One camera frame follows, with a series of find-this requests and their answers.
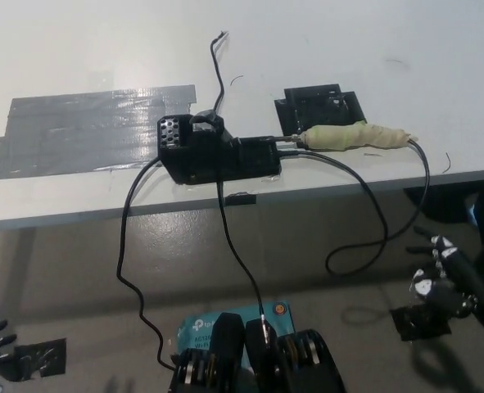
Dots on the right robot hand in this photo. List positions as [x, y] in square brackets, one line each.
[438, 290]

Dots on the black robot torso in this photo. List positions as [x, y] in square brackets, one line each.
[262, 360]

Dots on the black soldering station base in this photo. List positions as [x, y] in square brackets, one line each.
[213, 159]

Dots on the black floor tape patch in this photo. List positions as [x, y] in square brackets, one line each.
[422, 327]
[41, 360]

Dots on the teal tp-link box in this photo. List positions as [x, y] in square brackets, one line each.
[202, 327]

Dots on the small black tape strip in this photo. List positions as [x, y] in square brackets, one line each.
[241, 199]

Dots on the grey duct tape patch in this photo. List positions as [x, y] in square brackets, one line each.
[90, 131]

